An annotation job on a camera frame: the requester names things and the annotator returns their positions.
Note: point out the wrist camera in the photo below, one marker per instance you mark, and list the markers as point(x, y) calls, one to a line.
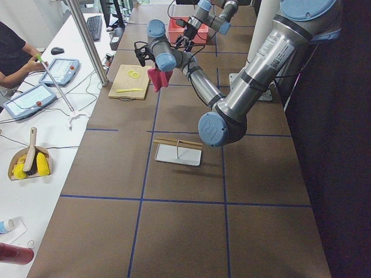
point(141, 52)

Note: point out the red bottle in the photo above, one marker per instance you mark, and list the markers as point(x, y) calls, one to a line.
point(16, 255)

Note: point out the wooden rack rod inner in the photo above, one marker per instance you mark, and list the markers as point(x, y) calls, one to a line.
point(185, 146)

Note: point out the white side table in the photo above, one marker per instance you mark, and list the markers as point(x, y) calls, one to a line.
point(32, 200)

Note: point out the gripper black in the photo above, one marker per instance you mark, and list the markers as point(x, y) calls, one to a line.
point(187, 33)
point(154, 68)

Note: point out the teach pendant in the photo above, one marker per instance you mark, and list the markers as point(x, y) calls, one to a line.
point(30, 102)
point(64, 70)

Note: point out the aluminium frame post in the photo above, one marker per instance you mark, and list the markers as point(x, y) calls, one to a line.
point(79, 19)

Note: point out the yellow corn cob right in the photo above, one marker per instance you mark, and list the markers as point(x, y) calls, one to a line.
point(42, 164)

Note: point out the wooden rack rod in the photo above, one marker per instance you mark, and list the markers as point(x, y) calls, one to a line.
point(172, 141)
point(185, 146)

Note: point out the black computer mouse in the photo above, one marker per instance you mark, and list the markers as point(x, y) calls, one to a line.
point(57, 50)

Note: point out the wooden hand brush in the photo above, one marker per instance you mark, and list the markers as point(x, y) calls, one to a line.
point(30, 163)

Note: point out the wooden dustpan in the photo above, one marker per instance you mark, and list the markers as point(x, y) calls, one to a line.
point(24, 152)

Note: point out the bamboo cutting board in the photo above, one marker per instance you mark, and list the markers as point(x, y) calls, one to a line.
point(125, 81)

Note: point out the metal grabber stick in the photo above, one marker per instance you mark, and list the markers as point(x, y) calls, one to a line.
point(74, 113)

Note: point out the pink fleece cloth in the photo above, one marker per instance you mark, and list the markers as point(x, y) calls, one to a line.
point(159, 78)

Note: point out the yellow corn cob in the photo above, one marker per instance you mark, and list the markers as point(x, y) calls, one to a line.
point(42, 164)
point(18, 171)

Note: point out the lemon slice lower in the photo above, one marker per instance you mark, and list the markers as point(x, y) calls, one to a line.
point(135, 75)

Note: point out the black keyboard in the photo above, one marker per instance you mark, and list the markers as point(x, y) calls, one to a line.
point(94, 25)

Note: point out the white rack tray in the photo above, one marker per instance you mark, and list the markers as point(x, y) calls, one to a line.
point(167, 153)

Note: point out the person in black shirt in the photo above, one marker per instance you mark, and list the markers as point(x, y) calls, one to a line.
point(18, 59)

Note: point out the blue white cup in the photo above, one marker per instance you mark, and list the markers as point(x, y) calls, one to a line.
point(6, 226)

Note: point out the teach pendant near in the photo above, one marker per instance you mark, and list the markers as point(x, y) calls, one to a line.
point(30, 102)

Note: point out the wooden rack rod outer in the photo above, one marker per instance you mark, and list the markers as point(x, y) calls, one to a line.
point(172, 141)

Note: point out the teach pendant far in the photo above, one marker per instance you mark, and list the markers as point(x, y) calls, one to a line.
point(64, 70)

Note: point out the yellow corn cob left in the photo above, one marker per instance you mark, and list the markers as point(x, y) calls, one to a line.
point(18, 171)

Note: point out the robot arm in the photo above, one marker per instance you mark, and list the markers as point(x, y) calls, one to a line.
point(202, 15)
point(295, 24)

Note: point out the yellow plastic knife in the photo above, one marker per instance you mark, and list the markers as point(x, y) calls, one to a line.
point(129, 90)

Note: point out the pink plastic bin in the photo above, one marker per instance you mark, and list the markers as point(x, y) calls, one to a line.
point(174, 31)

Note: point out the white paper sheet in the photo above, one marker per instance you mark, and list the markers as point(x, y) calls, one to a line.
point(16, 231)

